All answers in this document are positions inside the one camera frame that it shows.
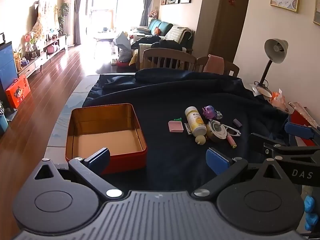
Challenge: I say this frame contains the person's right hand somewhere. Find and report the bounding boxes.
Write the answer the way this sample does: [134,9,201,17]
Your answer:
[303,194,320,232]

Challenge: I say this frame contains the pink towel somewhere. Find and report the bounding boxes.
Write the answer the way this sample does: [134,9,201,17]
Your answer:
[204,54,225,74]

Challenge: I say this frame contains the round tape roll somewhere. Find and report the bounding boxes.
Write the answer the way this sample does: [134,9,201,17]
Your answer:
[206,120,228,142]

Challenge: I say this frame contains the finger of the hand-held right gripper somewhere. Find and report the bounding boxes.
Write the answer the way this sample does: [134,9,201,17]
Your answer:
[249,132,320,161]
[284,122,320,147]

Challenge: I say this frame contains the cream sofa blanket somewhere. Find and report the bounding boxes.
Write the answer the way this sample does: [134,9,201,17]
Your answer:
[164,26,190,44]

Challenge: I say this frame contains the teal sofa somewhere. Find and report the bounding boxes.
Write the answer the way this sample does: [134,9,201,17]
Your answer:
[136,19,195,53]

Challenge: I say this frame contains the cream yellow throw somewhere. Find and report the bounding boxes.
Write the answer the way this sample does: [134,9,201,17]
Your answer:
[136,44,152,70]

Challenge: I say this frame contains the dark navy cloth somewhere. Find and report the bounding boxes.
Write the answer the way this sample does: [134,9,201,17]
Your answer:
[82,68,297,193]

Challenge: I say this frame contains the orange plastic bag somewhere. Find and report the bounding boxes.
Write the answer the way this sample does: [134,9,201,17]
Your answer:
[270,89,288,110]

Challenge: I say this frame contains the dark clothes pile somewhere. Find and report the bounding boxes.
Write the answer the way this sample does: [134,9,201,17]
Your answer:
[131,35,183,52]

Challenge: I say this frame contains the low TV cabinet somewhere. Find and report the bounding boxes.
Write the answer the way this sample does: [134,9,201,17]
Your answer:
[19,34,68,78]

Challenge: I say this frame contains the coffee table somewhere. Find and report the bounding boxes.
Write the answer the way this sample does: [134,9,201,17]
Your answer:
[94,29,120,45]

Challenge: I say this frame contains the pink ridged comb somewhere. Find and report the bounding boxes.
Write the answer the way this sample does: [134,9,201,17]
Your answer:
[168,120,185,133]

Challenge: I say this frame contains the white sunglasses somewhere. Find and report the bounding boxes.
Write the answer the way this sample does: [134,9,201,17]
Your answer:
[220,124,242,137]

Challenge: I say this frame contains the brown door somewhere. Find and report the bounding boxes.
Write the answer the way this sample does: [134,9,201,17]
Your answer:
[209,0,252,63]

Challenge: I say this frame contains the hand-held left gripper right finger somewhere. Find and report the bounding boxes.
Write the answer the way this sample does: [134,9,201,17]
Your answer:
[191,147,292,202]

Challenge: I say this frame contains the white floor air conditioner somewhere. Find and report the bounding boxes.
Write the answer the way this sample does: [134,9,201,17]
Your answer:
[64,0,75,47]

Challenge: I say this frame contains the white paper bag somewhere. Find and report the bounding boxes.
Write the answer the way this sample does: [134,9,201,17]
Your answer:
[112,31,132,62]

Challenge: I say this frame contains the grey curtain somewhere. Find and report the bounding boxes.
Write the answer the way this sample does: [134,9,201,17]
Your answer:
[74,0,85,45]
[140,0,155,25]

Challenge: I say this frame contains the teal trash bin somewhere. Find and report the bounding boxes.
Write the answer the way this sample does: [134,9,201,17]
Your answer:
[0,112,9,133]

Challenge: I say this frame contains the wooden slatted chair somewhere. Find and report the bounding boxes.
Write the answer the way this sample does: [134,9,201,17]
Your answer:
[143,48,197,70]

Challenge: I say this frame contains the white bottle yellow label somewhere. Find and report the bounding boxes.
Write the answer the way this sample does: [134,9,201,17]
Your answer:
[184,106,207,137]

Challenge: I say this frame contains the red tin box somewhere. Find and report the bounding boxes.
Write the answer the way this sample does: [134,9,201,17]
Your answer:
[65,103,148,176]

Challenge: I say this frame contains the pink pen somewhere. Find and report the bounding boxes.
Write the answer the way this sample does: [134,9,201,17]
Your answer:
[226,134,237,148]

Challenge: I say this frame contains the orange gift box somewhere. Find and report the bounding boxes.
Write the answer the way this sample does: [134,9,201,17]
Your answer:
[5,74,31,109]

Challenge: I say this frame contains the green potted plant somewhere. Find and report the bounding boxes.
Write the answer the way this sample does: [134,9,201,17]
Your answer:
[58,2,70,37]

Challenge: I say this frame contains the blue front appliance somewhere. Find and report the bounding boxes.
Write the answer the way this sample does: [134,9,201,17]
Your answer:
[0,41,18,90]

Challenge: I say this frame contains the patterned draped cloth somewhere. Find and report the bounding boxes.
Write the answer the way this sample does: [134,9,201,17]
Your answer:
[31,0,60,40]

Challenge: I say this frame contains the purple toy figure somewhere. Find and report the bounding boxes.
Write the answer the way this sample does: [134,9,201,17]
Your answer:
[202,105,217,120]

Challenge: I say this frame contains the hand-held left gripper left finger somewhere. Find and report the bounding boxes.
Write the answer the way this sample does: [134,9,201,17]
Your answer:
[32,147,123,202]

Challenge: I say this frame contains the potted pink flowers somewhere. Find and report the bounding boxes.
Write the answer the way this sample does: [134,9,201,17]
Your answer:
[24,31,41,52]

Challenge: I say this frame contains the grey desk lamp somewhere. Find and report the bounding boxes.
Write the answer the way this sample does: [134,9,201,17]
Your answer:
[254,39,289,98]

